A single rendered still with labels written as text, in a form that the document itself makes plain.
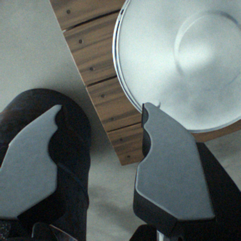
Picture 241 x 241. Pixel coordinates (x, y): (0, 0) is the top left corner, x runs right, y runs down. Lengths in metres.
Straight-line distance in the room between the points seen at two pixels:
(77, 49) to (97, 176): 0.76
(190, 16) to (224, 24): 0.05
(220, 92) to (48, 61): 0.55
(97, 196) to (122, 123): 0.81
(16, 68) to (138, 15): 0.56
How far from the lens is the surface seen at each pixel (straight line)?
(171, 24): 0.28
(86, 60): 0.30
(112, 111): 0.33
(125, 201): 1.16
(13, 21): 0.72
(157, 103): 0.32
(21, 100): 0.68
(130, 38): 0.27
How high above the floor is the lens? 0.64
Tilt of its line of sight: 57 degrees down
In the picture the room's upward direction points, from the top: 176 degrees clockwise
